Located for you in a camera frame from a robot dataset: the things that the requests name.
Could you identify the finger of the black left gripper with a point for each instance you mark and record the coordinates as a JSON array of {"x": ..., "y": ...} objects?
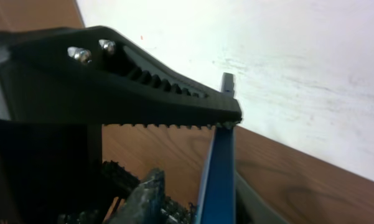
[{"x": 97, "y": 76}]

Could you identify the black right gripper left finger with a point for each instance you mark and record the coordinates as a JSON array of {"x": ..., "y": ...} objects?
[{"x": 145, "y": 200}]

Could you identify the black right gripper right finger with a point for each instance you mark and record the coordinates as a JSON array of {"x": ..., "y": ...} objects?
[{"x": 251, "y": 208}]

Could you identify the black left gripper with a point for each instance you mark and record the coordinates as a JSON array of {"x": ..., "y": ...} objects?
[{"x": 49, "y": 173}]

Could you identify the blue Galaxy smartphone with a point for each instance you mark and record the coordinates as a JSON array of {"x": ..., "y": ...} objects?
[{"x": 216, "y": 202}]

